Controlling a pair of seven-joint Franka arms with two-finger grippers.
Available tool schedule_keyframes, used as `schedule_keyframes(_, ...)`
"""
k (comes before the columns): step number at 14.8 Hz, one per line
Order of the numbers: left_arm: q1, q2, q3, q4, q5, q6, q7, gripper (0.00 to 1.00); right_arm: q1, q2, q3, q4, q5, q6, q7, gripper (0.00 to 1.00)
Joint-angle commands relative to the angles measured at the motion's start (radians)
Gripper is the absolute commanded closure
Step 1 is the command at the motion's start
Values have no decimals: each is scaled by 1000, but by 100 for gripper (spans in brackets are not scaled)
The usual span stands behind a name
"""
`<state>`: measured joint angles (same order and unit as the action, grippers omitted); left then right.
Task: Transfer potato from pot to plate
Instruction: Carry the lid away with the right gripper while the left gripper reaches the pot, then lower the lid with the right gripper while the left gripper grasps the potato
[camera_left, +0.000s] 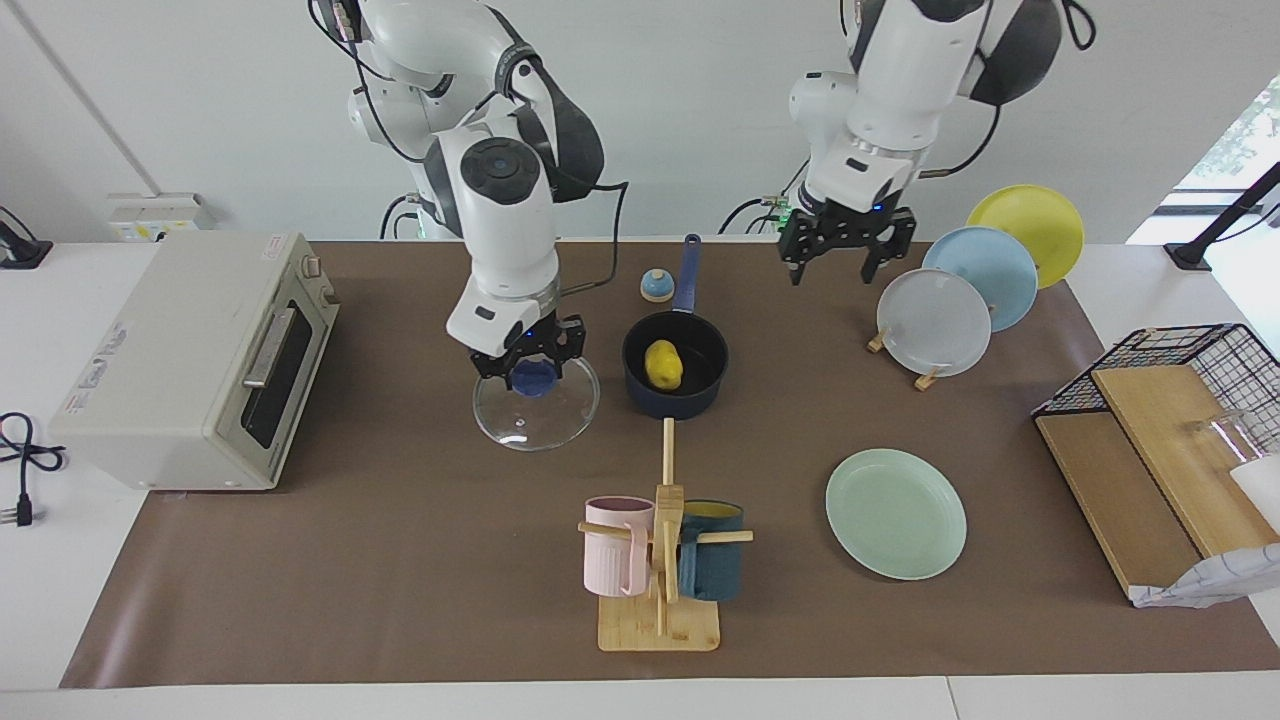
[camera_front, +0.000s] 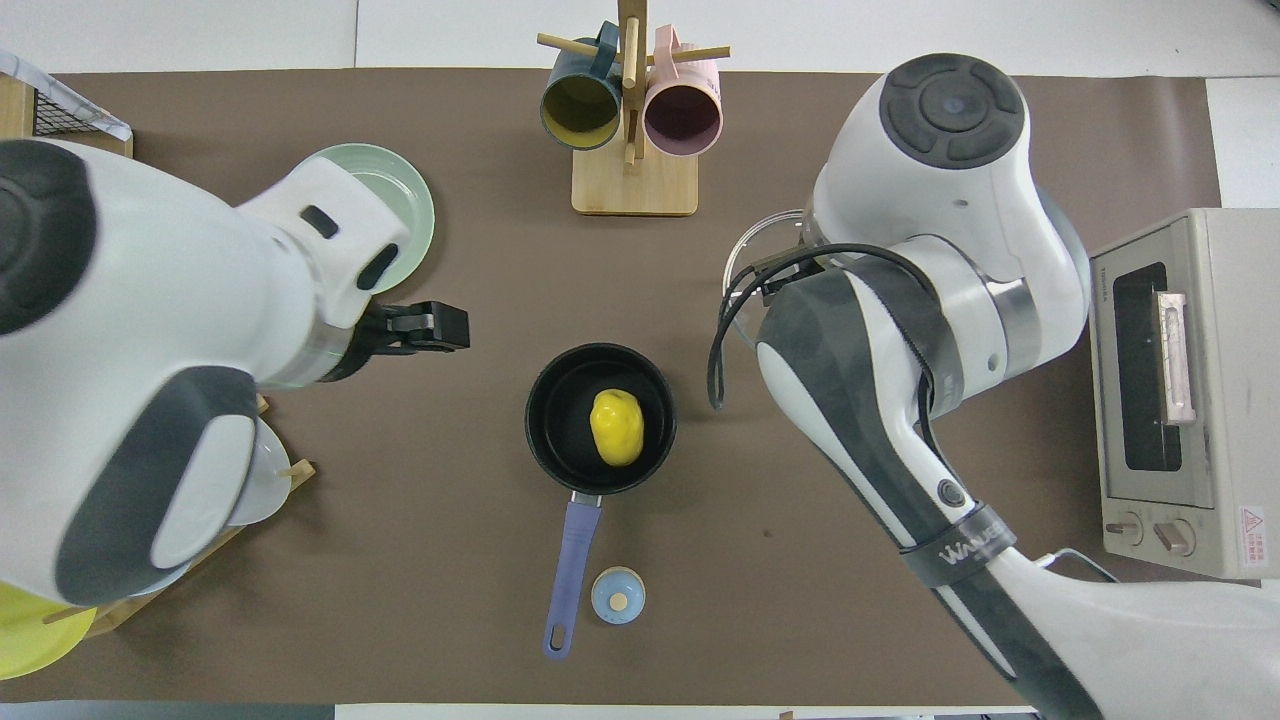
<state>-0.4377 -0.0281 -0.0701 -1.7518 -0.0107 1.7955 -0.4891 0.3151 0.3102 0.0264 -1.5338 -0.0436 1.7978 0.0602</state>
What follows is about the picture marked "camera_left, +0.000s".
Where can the brown table mat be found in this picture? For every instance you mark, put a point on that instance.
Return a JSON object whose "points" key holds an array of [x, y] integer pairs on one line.
{"points": [[400, 520]]}

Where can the white power strip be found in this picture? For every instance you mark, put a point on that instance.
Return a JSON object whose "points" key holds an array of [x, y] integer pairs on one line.
{"points": [[160, 215]]}

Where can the brown wooden board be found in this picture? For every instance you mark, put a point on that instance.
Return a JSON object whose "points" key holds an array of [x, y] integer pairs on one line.
{"points": [[1120, 500]]}

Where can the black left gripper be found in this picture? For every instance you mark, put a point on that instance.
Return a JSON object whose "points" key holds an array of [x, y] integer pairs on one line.
{"points": [[845, 225]]}

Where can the wooden plate rack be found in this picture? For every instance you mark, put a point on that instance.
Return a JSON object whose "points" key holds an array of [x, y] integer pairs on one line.
{"points": [[927, 380]]}

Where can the black camera stand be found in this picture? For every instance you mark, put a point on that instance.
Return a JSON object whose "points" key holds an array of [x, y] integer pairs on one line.
{"points": [[20, 250], [1220, 225]]}

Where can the clear glass cup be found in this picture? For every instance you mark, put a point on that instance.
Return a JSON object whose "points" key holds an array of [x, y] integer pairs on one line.
{"points": [[1225, 435]]}

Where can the dark blue saucepan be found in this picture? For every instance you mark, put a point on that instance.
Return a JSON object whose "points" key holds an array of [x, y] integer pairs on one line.
{"points": [[690, 400]]}

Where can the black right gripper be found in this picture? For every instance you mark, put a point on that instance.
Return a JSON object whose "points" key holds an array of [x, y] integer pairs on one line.
{"points": [[525, 348]]}

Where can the white crumpled cloth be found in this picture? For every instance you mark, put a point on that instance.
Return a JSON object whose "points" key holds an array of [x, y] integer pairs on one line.
{"points": [[1220, 580]]}

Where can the mint green plate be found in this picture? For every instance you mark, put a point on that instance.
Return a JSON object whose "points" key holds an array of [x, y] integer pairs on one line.
{"points": [[895, 515]]}

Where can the yellow plate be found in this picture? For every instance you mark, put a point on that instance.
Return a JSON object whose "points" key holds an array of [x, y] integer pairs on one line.
{"points": [[1035, 220]]}

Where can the dark blue mug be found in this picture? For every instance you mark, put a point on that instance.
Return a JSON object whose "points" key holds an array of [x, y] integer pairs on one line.
{"points": [[712, 565]]}

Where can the wooden mug tree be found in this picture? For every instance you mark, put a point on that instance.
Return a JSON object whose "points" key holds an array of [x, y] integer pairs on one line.
{"points": [[660, 625]]}

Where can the light wooden board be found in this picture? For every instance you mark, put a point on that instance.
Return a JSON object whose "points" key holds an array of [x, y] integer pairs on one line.
{"points": [[1180, 470]]}

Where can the glass pot lid blue knob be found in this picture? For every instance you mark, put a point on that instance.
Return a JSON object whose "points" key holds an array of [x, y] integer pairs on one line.
{"points": [[540, 420]]}

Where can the white cup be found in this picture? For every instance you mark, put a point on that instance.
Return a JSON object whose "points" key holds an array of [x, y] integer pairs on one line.
{"points": [[1262, 490]]}

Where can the grey plate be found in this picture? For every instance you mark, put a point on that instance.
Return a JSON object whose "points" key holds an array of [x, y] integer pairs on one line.
{"points": [[932, 322]]}

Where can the pink ribbed mug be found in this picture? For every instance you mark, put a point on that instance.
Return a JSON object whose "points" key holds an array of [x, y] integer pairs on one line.
{"points": [[615, 555]]}

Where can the light blue plate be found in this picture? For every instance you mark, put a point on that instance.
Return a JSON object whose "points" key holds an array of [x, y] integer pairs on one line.
{"points": [[990, 265]]}

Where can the yellow lemon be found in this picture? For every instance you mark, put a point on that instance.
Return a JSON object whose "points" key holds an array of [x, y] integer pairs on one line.
{"points": [[663, 365]]}

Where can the beige toaster oven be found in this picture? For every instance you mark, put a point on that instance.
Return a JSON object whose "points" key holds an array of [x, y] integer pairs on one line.
{"points": [[170, 370]]}

